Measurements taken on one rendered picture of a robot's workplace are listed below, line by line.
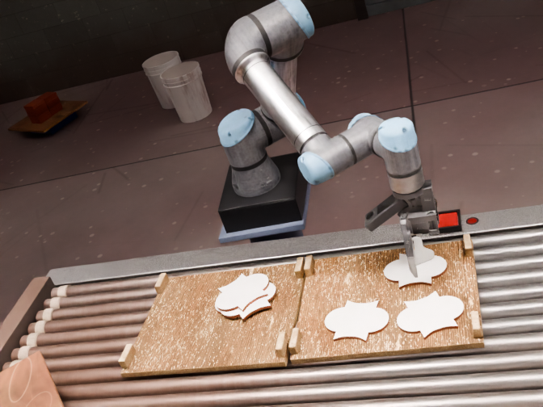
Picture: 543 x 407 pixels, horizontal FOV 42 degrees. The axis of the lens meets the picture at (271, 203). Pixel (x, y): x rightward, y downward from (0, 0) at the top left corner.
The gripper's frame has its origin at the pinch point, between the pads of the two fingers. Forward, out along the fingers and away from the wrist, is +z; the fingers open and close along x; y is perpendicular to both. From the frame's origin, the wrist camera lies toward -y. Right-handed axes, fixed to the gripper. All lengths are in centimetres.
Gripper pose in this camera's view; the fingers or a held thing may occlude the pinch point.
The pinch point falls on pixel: (413, 258)
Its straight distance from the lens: 171.2
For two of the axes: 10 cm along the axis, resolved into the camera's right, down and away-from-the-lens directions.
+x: 1.6, -5.6, 8.2
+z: 2.7, 8.2, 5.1
